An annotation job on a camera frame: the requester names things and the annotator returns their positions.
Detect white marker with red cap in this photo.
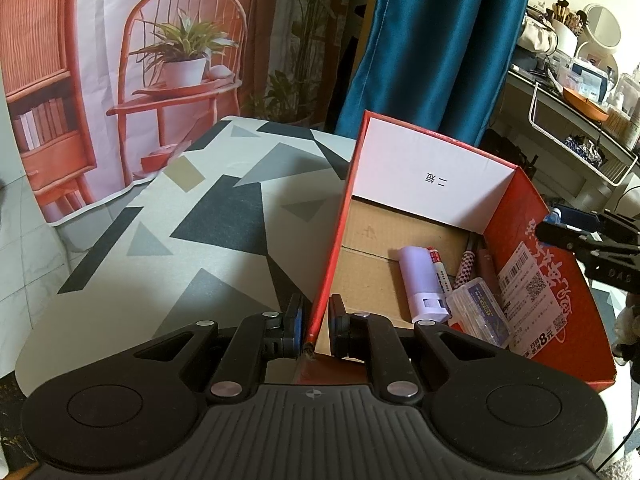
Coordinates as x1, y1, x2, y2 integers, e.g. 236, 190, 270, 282
426, 246, 454, 297

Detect red strawberry print cardboard box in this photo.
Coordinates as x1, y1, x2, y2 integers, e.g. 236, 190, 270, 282
300, 110, 617, 395

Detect bunch of makeup brushes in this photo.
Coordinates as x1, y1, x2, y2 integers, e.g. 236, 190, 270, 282
550, 1, 590, 28

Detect wall poster with furniture print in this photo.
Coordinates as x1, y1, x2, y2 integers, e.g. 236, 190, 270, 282
0, 0, 396, 226

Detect grey shelf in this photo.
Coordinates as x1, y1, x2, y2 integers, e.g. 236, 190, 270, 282
505, 67, 640, 211

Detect white round mirror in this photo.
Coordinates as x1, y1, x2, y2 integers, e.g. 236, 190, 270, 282
572, 3, 622, 68

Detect teal curtain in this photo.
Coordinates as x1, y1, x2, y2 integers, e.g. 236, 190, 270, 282
334, 0, 539, 162

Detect white pouch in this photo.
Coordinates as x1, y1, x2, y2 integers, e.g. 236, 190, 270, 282
515, 15, 558, 53

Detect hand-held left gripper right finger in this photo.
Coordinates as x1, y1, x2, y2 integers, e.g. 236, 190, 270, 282
327, 294, 501, 403

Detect cotton swab container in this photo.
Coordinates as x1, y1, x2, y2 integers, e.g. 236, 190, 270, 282
605, 107, 636, 147

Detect clear plastic box blue label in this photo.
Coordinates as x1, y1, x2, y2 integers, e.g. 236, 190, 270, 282
445, 276, 511, 348

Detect white brush cup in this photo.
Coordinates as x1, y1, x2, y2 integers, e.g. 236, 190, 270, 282
552, 22, 581, 57

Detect checkered pen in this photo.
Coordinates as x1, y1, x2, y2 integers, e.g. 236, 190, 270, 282
454, 249, 476, 288

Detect clear storage box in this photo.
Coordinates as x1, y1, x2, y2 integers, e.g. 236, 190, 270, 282
557, 57, 608, 101

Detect lavender cylindrical bottle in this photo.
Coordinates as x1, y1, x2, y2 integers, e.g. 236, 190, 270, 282
398, 246, 451, 325

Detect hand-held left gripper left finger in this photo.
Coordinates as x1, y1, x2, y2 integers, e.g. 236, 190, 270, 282
132, 292, 307, 401

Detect orange tray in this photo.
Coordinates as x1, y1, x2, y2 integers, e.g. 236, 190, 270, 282
562, 86, 611, 122

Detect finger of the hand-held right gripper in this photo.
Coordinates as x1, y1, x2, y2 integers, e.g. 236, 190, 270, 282
597, 208, 640, 235
536, 220, 640, 292

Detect blue patterned cloth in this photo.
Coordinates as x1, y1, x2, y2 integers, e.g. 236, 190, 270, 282
565, 135, 603, 166

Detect white wire basket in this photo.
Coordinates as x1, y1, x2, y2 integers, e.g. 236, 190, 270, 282
527, 81, 640, 186

